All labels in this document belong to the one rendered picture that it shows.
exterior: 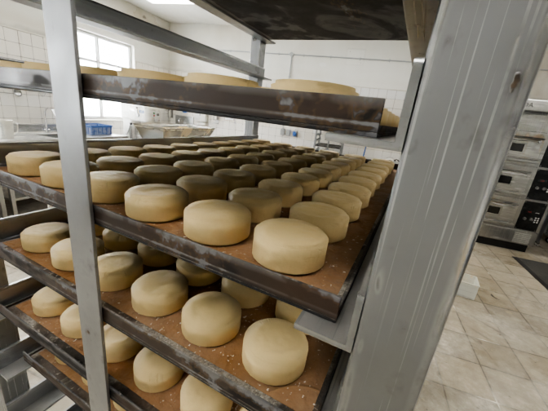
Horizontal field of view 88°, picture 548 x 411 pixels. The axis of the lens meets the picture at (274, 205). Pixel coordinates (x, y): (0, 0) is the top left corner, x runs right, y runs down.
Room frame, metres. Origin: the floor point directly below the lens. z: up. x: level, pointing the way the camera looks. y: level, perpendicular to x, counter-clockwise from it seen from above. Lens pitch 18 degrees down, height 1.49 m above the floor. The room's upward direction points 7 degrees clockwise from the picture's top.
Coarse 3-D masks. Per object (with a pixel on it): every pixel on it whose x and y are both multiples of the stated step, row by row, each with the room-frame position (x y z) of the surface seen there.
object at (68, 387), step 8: (24, 352) 0.30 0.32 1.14; (32, 352) 0.31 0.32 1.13; (32, 360) 0.29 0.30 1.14; (40, 360) 0.30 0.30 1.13; (40, 368) 0.28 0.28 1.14; (48, 368) 0.29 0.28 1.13; (56, 368) 0.29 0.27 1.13; (48, 376) 0.27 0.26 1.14; (56, 376) 0.28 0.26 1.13; (64, 376) 0.28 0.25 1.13; (56, 384) 0.26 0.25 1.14; (64, 384) 0.27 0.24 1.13; (72, 384) 0.27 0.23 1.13; (64, 392) 0.26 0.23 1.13; (72, 392) 0.25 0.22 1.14; (80, 392) 0.26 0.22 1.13; (80, 400) 0.24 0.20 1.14; (88, 400) 0.25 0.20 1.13; (88, 408) 0.24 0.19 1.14
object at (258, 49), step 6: (252, 42) 0.84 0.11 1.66; (258, 42) 0.84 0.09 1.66; (252, 48) 0.84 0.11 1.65; (258, 48) 0.83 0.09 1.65; (264, 48) 0.85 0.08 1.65; (252, 54) 0.84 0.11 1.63; (258, 54) 0.83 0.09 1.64; (264, 54) 0.86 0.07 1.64; (252, 60) 0.84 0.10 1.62; (258, 60) 0.83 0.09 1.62; (252, 78) 0.84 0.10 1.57; (258, 78) 0.83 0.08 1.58; (246, 126) 0.84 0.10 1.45; (252, 126) 0.83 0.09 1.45; (258, 126) 0.86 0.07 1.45; (246, 132) 0.84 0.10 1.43; (252, 132) 0.83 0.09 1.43
